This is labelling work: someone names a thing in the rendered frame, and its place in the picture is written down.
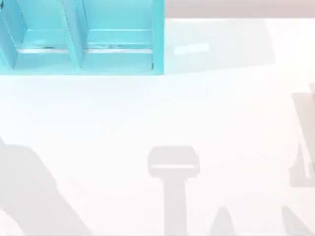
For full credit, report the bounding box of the light blue rack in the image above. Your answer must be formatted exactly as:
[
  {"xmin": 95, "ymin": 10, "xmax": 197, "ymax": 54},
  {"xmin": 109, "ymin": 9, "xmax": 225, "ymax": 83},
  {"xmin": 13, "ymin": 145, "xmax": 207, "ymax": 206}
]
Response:
[{"xmin": 0, "ymin": 0, "xmax": 165, "ymax": 76}]

